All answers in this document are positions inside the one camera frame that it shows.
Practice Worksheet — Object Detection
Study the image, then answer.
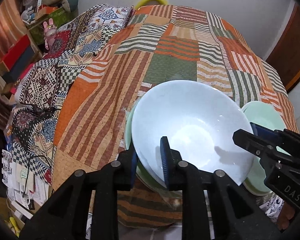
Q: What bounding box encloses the green bowl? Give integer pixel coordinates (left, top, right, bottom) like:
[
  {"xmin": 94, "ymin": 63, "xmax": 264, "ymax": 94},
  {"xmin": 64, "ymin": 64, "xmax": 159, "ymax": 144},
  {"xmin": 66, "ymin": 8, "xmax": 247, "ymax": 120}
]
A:
[{"xmin": 242, "ymin": 101, "xmax": 286, "ymax": 196}]

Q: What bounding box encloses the white bowl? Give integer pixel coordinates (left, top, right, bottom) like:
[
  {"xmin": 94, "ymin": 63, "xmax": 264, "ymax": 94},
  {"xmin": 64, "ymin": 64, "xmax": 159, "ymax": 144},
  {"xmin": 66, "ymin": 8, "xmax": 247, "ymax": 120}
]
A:
[{"xmin": 131, "ymin": 80, "xmax": 254, "ymax": 186}]

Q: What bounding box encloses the large white plate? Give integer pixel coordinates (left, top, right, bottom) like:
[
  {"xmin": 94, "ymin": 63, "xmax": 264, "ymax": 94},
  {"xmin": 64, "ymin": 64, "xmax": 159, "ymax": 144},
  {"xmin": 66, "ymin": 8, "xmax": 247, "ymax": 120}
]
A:
[{"xmin": 136, "ymin": 160, "xmax": 168, "ymax": 194}]

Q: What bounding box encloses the person's right hand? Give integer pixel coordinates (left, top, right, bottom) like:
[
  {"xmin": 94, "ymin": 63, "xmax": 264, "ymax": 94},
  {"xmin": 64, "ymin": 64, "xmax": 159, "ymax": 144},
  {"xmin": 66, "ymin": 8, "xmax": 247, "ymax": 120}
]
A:
[{"xmin": 276, "ymin": 202, "xmax": 295, "ymax": 230}]

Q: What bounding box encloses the green plate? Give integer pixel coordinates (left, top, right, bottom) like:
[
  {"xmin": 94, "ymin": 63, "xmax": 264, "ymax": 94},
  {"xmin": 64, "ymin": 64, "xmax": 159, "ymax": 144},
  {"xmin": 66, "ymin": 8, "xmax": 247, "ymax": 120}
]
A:
[{"xmin": 124, "ymin": 104, "xmax": 183, "ymax": 198}]

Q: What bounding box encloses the patterned checkered cloth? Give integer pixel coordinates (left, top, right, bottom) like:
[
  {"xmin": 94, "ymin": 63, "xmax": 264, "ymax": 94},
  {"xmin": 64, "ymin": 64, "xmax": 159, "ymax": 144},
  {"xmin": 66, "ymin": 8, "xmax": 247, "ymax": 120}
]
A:
[{"xmin": 2, "ymin": 4, "xmax": 133, "ymax": 191}]

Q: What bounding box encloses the orange striped patchwork tablecloth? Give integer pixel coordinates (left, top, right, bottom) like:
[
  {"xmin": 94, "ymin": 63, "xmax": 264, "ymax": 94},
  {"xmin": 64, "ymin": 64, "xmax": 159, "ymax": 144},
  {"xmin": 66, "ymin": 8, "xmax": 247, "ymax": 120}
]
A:
[{"xmin": 51, "ymin": 4, "xmax": 299, "ymax": 228}]

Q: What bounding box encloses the yellow chair back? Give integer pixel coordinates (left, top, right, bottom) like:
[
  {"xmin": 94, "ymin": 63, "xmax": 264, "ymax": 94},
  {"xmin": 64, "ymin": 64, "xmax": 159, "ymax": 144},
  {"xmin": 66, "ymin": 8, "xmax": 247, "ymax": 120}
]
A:
[{"xmin": 134, "ymin": 0, "xmax": 168, "ymax": 10}]

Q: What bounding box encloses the pink bunny toy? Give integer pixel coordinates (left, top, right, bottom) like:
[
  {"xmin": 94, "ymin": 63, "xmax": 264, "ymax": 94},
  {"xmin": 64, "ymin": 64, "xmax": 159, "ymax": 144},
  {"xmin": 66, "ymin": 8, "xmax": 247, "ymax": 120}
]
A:
[{"xmin": 43, "ymin": 18, "xmax": 57, "ymax": 50}]

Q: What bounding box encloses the brown wooden door frame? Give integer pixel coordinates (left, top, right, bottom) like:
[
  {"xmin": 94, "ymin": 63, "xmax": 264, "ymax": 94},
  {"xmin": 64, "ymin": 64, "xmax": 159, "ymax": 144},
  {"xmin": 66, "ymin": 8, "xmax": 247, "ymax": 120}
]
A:
[{"xmin": 266, "ymin": 4, "xmax": 300, "ymax": 92}]

